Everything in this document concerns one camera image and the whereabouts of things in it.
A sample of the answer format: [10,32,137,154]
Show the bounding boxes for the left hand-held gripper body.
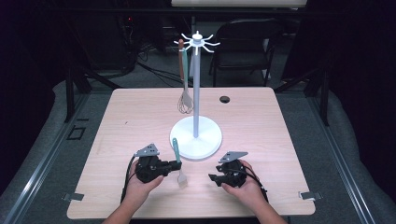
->
[134,143,172,184]

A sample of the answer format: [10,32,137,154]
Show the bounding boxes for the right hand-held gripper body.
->
[216,151,249,189]

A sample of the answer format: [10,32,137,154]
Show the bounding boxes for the teal-handled pastry brush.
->
[172,137,189,188]

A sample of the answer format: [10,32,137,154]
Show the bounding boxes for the white utensil rack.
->
[169,30,223,161]

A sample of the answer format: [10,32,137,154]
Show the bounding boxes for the wooden-handled metal whisk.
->
[177,38,194,115]

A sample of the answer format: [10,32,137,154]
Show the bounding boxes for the person's right hand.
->
[221,159,267,209]

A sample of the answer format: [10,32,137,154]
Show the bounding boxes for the person's left hand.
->
[124,161,165,206]

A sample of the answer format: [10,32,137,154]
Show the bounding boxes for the black chair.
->
[208,18,285,88]

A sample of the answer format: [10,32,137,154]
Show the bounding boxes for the right hand-held gripper cable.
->
[242,164,269,202]

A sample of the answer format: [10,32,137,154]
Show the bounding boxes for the hand-held gripper cable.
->
[120,155,138,204]
[242,164,269,202]

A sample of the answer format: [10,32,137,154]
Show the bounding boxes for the left hand-held gripper cable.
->
[120,155,138,204]

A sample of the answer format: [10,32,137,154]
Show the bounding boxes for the grey metal table bracket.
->
[62,192,85,203]
[298,190,323,202]

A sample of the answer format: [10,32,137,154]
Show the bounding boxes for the black floor cables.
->
[135,46,194,89]

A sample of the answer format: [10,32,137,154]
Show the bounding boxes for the aluminium floor rail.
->
[2,92,91,224]
[306,92,378,224]

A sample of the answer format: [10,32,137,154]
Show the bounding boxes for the black metal frame stand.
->
[274,65,331,127]
[64,65,122,123]

